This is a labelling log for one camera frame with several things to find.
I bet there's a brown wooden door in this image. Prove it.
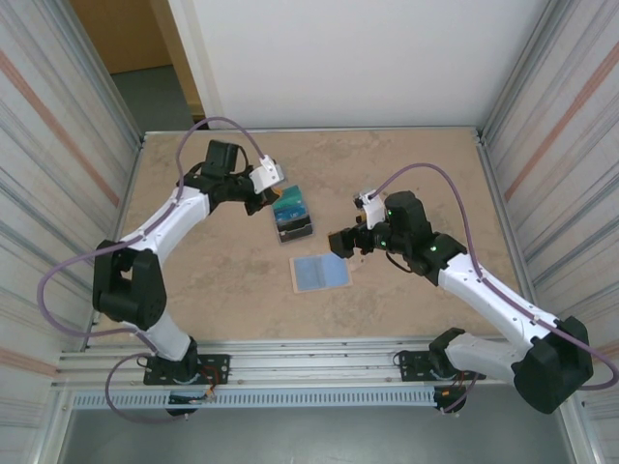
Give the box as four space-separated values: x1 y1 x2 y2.
70 0 210 131

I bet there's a teal credit card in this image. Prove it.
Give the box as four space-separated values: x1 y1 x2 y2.
277 186 306 207

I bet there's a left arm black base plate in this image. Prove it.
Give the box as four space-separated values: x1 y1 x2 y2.
143 354 231 387

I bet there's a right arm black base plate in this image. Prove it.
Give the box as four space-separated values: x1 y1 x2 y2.
397 351 486 383

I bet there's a white door frame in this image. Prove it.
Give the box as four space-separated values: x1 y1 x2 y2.
166 0 228 131

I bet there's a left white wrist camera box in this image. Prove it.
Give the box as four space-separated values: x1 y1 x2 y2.
250 154 286 194

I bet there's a black connector with wires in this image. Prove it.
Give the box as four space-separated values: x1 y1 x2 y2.
165 391 217 418
433 385 469 416

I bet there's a slotted grey cable tray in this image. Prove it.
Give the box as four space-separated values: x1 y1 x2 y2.
70 390 439 411

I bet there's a clear acrylic card stand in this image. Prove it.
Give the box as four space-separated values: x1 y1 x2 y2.
270 185 316 246

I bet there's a blue wave credit card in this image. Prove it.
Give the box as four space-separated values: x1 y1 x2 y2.
271 201 310 218

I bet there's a translucent corrugated side panel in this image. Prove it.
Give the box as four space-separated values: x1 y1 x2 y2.
476 0 619 426
0 0 146 431

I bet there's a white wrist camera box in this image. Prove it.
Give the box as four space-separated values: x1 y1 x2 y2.
250 154 286 194
355 190 388 231

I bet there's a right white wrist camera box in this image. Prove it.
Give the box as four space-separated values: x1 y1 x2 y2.
355 190 388 231

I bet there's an aluminium mounting rail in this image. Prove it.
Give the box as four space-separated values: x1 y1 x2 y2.
55 337 579 391

